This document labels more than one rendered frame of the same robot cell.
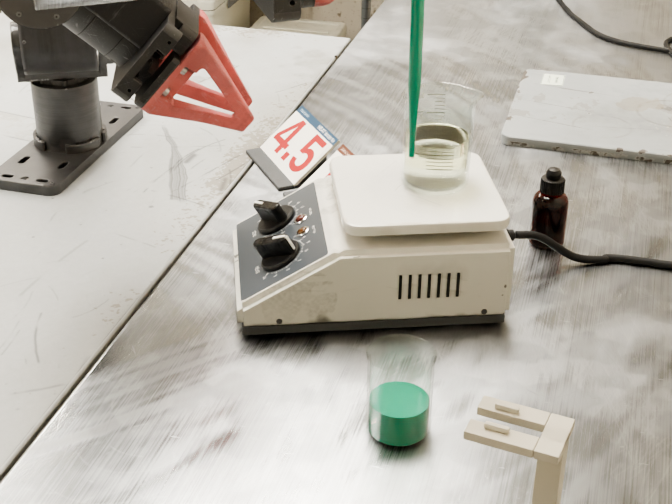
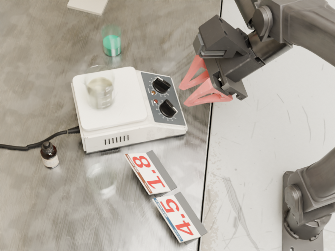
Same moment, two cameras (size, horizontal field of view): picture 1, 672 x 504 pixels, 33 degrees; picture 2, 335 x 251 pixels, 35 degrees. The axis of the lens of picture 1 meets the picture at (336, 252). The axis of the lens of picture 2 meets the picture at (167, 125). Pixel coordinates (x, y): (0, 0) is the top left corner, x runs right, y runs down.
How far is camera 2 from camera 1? 138 cm
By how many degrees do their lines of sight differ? 91
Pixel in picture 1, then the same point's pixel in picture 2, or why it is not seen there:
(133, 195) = (248, 179)
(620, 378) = (38, 77)
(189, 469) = (169, 30)
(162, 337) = not seen: hidden behind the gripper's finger
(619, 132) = not seen: outside the picture
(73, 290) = (240, 104)
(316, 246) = (145, 79)
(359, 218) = (129, 70)
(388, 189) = (120, 92)
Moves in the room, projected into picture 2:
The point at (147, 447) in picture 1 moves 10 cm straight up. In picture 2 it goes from (184, 36) to (188, 4)
